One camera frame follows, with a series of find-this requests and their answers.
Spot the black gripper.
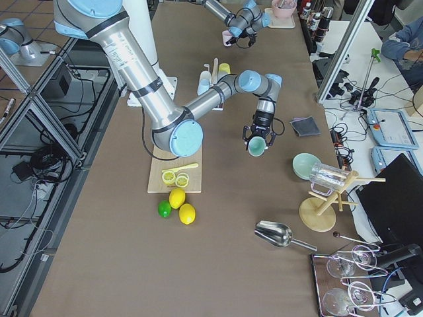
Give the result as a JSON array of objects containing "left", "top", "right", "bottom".
[
  {"left": 242, "top": 110, "right": 277, "bottom": 151},
  {"left": 231, "top": 28, "right": 257, "bottom": 46}
]

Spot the mint green cup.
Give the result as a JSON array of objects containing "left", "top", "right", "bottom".
[{"left": 247, "top": 136, "right": 266, "bottom": 157}]

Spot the pink cup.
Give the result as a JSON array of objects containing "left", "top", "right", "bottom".
[{"left": 222, "top": 30, "right": 232, "bottom": 47}]

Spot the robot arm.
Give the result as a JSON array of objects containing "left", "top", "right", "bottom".
[
  {"left": 54, "top": 1, "right": 282, "bottom": 157},
  {"left": 189, "top": 0, "right": 271, "bottom": 49}
]

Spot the yellow cup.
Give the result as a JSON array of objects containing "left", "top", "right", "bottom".
[{"left": 218, "top": 63, "right": 231, "bottom": 77}]

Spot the light blue cup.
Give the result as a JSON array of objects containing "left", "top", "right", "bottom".
[{"left": 197, "top": 71, "right": 212, "bottom": 96}]

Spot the cream tray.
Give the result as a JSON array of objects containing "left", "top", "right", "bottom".
[{"left": 265, "top": 8, "right": 295, "bottom": 29}]

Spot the pink bowl with ice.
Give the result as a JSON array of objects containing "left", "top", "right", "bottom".
[{"left": 272, "top": 0, "right": 297, "bottom": 19}]

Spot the grey folded cloth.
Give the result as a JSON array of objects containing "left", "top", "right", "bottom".
[{"left": 290, "top": 116, "right": 321, "bottom": 137}]

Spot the green bowl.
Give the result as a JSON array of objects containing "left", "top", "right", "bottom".
[{"left": 292, "top": 153, "right": 321, "bottom": 180}]

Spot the yellow plastic knife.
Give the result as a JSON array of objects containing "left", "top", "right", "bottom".
[{"left": 161, "top": 162, "right": 199, "bottom": 173}]

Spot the glass pitcher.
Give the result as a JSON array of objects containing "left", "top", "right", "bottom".
[{"left": 309, "top": 162, "right": 350, "bottom": 196}]

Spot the wooden cutting board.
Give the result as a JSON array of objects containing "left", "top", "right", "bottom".
[{"left": 147, "top": 147, "right": 202, "bottom": 194}]

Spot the lemon slice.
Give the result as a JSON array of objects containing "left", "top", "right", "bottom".
[
  {"left": 174, "top": 173, "right": 190, "bottom": 188},
  {"left": 161, "top": 172, "right": 176, "bottom": 185}
]

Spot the wooden mug tree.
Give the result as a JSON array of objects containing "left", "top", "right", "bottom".
[{"left": 299, "top": 170, "right": 386, "bottom": 232}]

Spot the metal scoop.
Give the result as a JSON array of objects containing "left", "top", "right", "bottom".
[{"left": 254, "top": 220, "right": 317, "bottom": 252}]

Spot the whole yellow lemon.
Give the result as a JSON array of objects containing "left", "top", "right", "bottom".
[
  {"left": 169, "top": 188, "right": 186, "bottom": 209},
  {"left": 179, "top": 203, "right": 196, "bottom": 225}
]

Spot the green lime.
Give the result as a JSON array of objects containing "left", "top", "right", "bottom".
[{"left": 157, "top": 200, "right": 173, "bottom": 218}]

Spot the blue teach pendant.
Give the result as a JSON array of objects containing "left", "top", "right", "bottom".
[
  {"left": 367, "top": 108, "right": 419, "bottom": 149},
  {"left": 371, "top": 146, "right": 416, "bottom": 174}
]

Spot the black monitor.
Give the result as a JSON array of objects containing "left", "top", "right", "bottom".
[{"left": 356, "top": 154, "right": 422, "bottom": 246}]

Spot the seated person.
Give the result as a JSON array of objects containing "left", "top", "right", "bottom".
[{"left": 381, "top": 17, "right": 422, "bottom": 92}]

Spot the wine glass rack tray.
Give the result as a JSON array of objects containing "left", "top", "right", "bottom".
[{"left": 310, "top": 244, "right": 417, "bottom": 317}]

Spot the white wire cup rack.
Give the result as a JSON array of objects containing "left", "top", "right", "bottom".
[{"left": 209, "top": 58, "right": 224, "bottom": 111}]

